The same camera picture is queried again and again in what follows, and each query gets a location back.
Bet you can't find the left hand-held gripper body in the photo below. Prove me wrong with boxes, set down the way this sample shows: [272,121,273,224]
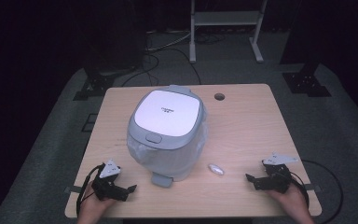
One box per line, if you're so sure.
[90,159,126,202]

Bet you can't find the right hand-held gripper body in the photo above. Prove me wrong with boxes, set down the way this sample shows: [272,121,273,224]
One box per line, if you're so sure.
[254,151,299,194]

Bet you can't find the small white paper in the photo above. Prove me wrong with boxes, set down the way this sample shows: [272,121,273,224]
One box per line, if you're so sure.
[208,163,226,176]

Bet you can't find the white rice cooker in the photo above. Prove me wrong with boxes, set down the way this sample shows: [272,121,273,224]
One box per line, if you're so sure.
[126,84,209,189]

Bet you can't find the person's right hand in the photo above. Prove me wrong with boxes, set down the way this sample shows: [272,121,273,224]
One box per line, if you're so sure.
[265,183,310,217]

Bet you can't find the person's left hand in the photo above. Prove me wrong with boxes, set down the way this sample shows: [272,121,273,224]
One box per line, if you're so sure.
[77,182,117,218]

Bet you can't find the dark floor outlet plate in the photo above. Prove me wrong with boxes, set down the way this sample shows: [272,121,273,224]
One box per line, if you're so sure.
[80,113,99,133]

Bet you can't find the black stand base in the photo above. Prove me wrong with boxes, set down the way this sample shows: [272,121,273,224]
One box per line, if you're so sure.
[279,62,333,98]
[72,59,117,102]

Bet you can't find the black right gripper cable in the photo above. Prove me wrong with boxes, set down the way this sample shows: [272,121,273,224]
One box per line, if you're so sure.
[287,171,310,208]

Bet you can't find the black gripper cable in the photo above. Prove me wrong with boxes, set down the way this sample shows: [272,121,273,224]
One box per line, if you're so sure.
[76,163,106,217]
[287,171,310,208]

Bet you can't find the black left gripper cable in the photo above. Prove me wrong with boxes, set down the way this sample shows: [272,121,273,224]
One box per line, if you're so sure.
[76,163,106,217]

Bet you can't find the black looped floor cable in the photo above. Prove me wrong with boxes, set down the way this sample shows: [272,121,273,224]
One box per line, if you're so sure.
[301,159,345,224]

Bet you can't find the black floor cables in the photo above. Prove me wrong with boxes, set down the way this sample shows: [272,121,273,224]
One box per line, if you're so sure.
[120,31,227,88]

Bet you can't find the white floor cable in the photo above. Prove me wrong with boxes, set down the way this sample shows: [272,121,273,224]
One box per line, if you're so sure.
[145,28,194,52]

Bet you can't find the white metal stand frame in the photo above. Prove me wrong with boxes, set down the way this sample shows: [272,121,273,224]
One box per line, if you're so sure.
[188,0,269,64]

